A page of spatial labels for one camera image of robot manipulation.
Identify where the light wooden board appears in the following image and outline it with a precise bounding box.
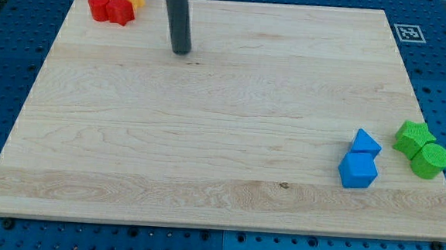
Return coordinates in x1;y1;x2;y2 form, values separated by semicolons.
0;0;446;241

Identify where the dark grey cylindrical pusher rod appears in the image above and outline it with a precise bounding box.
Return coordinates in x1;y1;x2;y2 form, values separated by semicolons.
166;0;191;55

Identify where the blue triangle block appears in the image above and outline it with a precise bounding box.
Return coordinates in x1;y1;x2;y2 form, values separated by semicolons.
349;128;383;158

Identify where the blue cube block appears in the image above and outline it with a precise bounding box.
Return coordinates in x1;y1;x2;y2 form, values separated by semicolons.
338;152;378;189

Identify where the red star block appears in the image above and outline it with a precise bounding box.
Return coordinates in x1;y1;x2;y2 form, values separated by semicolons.
106;0;135;26

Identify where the red cylinder block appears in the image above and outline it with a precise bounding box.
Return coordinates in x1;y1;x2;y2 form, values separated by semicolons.
87;0;110;22

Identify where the green star block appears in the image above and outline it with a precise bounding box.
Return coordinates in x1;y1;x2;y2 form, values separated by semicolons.
393;120;436;159

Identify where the white fiducial marker tag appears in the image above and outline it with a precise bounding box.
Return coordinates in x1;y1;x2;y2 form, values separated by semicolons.
394;23;426;43

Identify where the green cylinder block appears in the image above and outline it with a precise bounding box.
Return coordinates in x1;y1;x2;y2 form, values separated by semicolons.
410;143;446;180

